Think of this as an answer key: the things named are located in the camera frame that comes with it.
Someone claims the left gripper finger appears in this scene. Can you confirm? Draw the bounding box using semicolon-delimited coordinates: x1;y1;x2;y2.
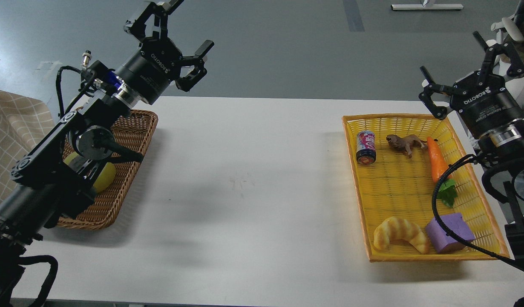
175;40;215;93
124;0;183;47

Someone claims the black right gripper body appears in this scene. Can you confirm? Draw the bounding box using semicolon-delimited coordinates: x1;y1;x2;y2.
450;72;524;139

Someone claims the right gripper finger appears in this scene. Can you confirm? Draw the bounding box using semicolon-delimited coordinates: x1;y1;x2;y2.
472;31;524;86
418;66;463;120

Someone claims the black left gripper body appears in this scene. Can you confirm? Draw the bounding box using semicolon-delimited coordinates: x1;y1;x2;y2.
117;38;183;105

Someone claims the yellow tape roll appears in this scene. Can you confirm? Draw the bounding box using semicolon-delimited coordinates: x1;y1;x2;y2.
63;152;116;194

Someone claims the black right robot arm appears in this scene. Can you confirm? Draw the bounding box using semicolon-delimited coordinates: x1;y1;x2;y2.
418;31;524;272

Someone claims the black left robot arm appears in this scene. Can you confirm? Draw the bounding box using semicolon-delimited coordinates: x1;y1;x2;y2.
0;0;214;307

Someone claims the brown toy animal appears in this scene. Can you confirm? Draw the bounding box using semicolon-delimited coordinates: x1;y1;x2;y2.
386;134;428;159

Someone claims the brown wicker basket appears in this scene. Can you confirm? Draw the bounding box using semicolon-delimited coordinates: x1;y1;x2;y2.
56;110;158;231

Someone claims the orange toy carrot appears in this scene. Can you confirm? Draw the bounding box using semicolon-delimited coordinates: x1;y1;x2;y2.
426;137;458;208

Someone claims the yellow plastic basket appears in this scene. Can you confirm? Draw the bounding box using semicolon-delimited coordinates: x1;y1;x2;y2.
342;113;491;262

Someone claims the red drink can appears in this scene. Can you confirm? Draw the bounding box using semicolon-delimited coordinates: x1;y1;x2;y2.
356;130;377;165

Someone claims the white floor stand base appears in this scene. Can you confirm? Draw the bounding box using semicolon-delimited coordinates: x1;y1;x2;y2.
390;0;464;11

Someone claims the toy croissant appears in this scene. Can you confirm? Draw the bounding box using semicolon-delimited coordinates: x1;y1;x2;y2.
373;216;431;254

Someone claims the beige checkered cloth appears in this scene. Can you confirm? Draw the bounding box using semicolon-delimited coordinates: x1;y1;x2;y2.
0;90;54;202

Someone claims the purple sponge block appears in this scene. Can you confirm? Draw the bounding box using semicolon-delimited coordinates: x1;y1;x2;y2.
425;213;476;254

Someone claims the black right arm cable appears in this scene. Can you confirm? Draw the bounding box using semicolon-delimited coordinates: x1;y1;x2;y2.
431;154;524;278

